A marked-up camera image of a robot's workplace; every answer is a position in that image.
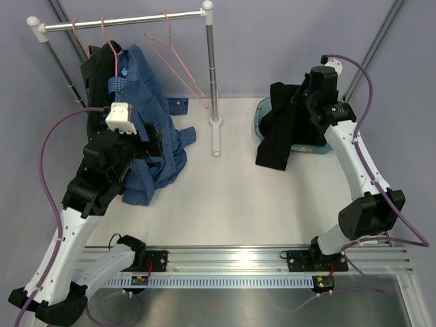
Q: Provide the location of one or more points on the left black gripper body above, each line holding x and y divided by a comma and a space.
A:
128, 144

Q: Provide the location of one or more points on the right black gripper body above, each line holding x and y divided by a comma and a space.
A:
303, 97

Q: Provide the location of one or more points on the plain black shirt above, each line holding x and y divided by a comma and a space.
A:
285, 125

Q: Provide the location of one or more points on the blue checked shirt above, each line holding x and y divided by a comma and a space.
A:
137, 85

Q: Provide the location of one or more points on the pink hanger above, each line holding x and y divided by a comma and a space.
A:
83, 47
179, 68
109, 41

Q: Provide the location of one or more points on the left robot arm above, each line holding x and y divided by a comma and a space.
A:
56, 295

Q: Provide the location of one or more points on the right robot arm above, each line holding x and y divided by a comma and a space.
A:
374, 203

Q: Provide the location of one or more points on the black pinstriped shirt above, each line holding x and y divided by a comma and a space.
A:
96, 73

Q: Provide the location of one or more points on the teal plastic tub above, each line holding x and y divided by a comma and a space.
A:
262, 109

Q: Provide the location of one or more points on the silver clothes rack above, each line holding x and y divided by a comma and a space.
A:
41, 31

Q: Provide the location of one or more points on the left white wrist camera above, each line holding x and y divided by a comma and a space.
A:
118, 119

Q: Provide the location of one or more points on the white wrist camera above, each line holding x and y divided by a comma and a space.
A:
333, 63
118, 119

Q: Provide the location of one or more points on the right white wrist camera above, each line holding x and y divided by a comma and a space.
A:
333, 63

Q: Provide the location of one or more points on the aluminium frame post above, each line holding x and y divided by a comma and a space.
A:
378, 40

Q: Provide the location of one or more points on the aluminium mounting rail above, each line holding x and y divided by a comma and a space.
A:
270, 260

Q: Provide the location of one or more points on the white slotted cable duct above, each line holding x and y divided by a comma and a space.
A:
212, 282

